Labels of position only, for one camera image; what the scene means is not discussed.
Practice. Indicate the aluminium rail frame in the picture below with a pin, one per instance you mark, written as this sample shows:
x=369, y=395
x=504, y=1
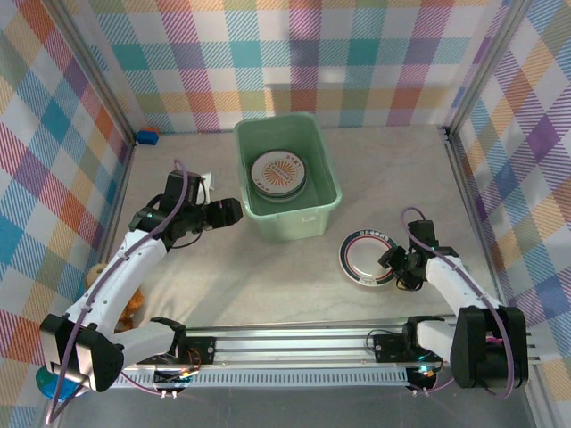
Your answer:
x=290, y=345

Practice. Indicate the green plastic bin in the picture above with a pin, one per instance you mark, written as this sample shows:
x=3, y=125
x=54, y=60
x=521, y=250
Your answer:
x=285, y=225

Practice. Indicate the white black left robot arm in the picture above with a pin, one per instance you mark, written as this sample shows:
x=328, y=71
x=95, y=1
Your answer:
x=120, y=276

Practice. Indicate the small circuit board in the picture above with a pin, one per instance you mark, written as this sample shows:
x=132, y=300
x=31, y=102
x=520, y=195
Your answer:
x=421, y=376
x=171, y=381

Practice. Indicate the blue block orange top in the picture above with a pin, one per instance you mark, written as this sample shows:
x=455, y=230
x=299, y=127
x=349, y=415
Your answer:
x=148, y=137

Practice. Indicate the brown teddy bear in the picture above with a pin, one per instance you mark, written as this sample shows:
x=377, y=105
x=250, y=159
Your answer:
x=133, y=305

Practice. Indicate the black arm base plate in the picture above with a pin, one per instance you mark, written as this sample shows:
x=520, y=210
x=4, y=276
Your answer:
x=201, y=348
x=388, y=348

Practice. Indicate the blue dome button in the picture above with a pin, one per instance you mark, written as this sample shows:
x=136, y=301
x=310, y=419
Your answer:
x=44, y=385

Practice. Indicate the aluminium corner post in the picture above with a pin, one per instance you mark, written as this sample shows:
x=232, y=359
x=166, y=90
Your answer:
x=96, y=71
x=486, y=67

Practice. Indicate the aluminium side rail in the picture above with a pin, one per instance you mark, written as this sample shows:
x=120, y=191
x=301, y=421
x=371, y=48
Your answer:
x=127, y=158
x=490, y=267

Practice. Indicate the orange sunburst plate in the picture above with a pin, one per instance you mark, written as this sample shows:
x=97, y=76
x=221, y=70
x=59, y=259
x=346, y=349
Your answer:
x=277, y=171

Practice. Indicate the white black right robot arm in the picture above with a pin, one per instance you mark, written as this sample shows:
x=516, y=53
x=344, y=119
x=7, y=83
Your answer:
x=459, y=281

